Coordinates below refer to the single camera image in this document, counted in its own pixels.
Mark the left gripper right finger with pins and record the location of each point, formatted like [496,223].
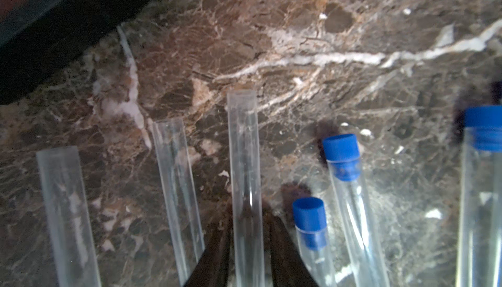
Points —
[287,266]

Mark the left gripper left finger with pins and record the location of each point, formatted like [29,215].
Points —
[213,267]

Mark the test tube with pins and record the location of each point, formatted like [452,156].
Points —
[68,217]
[179,195]
[313,239]
[242,115]
[479,241]
[361,233]

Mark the folded chess board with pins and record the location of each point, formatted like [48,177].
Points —
[38,37]

